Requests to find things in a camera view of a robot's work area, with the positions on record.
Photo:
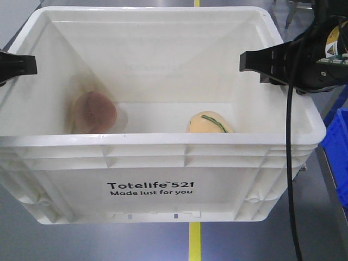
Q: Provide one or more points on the yellow plush ball toy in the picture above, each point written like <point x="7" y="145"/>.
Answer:
<point x="208" y="122"/>

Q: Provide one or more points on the white plastic tote box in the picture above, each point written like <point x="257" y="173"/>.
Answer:
<point x="159" y="67"/>

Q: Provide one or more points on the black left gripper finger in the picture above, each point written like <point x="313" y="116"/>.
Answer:
<point x="13" y="65"/>

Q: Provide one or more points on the blue plastic bin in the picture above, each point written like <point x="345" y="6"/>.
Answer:
<point x="335" y="147"/>

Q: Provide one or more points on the brown plush ball toy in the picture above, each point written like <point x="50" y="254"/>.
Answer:
<point x="94" y="113"/>

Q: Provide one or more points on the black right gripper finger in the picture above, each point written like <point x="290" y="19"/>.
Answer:
<point x="271" y="63"/>

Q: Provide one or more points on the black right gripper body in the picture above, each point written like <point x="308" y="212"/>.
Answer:
<point x="323" y="61"/>

